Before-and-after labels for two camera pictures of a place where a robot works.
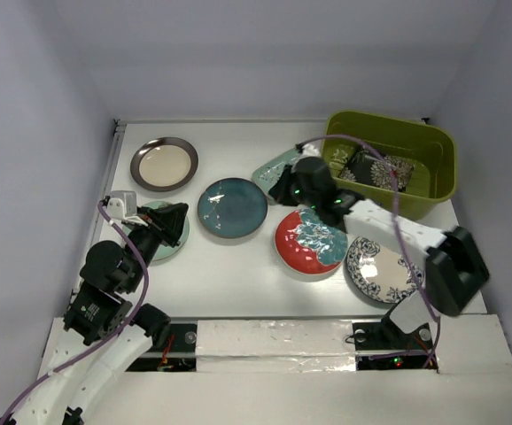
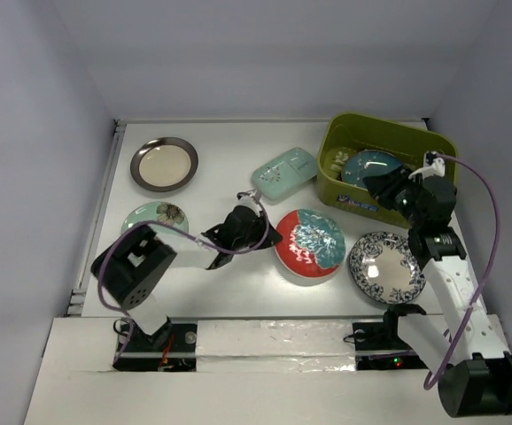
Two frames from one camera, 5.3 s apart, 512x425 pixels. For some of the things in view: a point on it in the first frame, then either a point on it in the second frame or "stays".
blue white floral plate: x=379 y=274 stays
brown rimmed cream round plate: x=163 y=164 stays
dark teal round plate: x=230 y=208 to x=368 y=162
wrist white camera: x=122 y=206 to x=248 y=198
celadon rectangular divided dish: x=267 y=176 stays
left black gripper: x=168 y=220 to x=260 y=224
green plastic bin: x=422 y=155 stays
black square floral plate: x=365 y=167 to x=334 y=160
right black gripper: x=281 y=189 to x=384 y=185
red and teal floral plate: x=307 y=244 stays
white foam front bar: x=275 y=346 stays
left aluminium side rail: x=119 y=130 stays
